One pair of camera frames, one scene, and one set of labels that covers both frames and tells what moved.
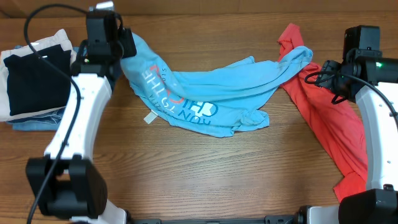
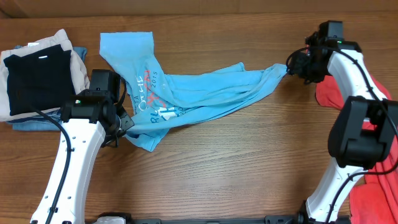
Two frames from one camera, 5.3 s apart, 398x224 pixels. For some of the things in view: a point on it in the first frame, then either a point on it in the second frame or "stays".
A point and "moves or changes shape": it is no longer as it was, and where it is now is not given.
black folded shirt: (38, 81) stays
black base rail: (268, 219) stays
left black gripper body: (128, 45) to (124, 122)
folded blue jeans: (46, 122) stays
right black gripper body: (331, 77) to (309, 70)
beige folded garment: (61, 38) stays
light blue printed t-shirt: (224, 101) moves or changes shape
